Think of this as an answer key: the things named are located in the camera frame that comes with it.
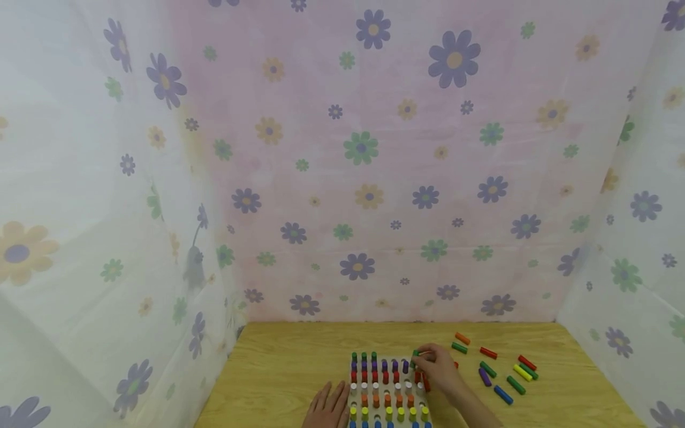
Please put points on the person's right forearm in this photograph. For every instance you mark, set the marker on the person's right forearm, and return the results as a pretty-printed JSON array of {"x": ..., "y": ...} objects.
[{"x": 473, "y": 413}]

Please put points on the person's right thumb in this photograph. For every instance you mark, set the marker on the person's right thumb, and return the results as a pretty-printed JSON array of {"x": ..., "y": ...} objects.
[{"x": 424, "y": 359}]

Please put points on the person's left fingers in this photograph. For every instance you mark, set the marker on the person's left fingers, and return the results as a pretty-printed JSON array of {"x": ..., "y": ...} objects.
[{"x": 332, "y": 395}]

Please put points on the wooden peg board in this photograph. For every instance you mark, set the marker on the wooden peg board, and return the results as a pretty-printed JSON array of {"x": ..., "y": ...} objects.
[{"x": 381, "y": 395}]

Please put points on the rows of upright coloured pegs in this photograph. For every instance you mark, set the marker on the rows of upright coloured pegs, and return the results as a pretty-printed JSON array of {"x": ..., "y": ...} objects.
[{"x": 374, "y": 380}]

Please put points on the group of loose coloured sticks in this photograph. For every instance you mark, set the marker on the group of loose coloured sticks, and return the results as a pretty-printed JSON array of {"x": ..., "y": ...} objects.
[{"x": 502, "y": 374}]

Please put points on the person's right hand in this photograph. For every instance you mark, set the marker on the person's right hand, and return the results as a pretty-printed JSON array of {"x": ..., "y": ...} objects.
[{"x": 444, "y": 371}]

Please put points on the person's right index finger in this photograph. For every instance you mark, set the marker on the person's right index finger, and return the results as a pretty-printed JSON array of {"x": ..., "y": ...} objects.
[{"x": 426, "y": 349}]

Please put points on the person's left hand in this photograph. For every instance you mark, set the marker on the person's left hand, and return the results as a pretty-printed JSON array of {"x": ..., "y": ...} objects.
[{"x": 329, "y": 413}]

